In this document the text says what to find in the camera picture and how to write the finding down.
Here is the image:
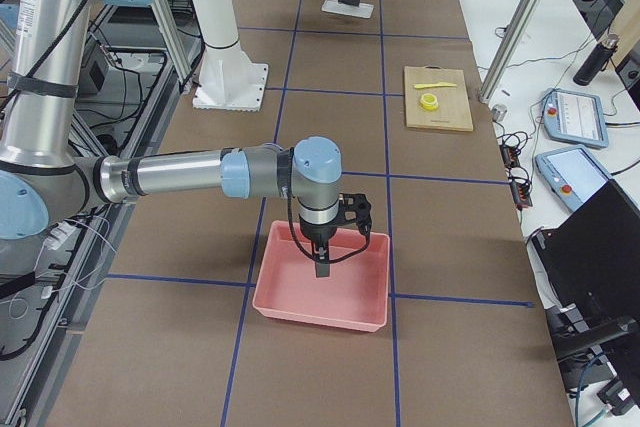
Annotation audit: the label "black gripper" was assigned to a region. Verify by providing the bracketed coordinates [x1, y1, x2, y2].
[300, 219, 336, 278]

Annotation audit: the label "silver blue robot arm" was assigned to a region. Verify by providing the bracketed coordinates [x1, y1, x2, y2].
[1, 0, 342, 277]

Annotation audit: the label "black water bottle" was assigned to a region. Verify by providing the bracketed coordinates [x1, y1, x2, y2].
[573, 33, 620, 86]

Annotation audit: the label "pink plastic bin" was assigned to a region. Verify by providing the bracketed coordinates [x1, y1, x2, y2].
[252, 221, 390, 332]

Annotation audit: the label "yellow lemon slices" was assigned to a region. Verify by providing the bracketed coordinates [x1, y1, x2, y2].
[419, 93, 439, 111]

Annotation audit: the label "bamboo cutting board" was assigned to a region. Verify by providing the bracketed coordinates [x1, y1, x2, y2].
[403, 66, 474, 132]

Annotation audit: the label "black power strip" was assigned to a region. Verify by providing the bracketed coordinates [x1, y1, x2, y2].
[499, 144, 533, 211]

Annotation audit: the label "yellow plastic knife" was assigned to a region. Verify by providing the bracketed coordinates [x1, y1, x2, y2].
[412, 81, 458, 90]

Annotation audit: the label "white rectangular tray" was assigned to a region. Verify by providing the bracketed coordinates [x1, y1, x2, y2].
[321, 0, 374, 19]

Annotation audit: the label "blue teach pendant near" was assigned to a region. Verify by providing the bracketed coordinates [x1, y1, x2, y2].
[534, 144, 612, 212]

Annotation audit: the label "blue teach pendant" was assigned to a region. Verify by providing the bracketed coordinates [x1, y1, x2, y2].
[534, 144, 612, 212]
[542, 89, 609, 149]

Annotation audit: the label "black laptop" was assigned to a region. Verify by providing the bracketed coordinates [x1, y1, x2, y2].
[532, 180, 639, 321]

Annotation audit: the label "blue teach pendant far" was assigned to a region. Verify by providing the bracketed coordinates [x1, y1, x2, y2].
[542, 89, 609, 149]

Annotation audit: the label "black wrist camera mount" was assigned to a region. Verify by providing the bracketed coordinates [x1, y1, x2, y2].
[335, 193, 372, 237]

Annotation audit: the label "white camera stand base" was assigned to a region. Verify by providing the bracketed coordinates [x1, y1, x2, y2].
[192, 0, 269, 112]

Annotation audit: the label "aluminium frame post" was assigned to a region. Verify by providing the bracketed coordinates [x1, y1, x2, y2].
[478, 0, 541, 104]

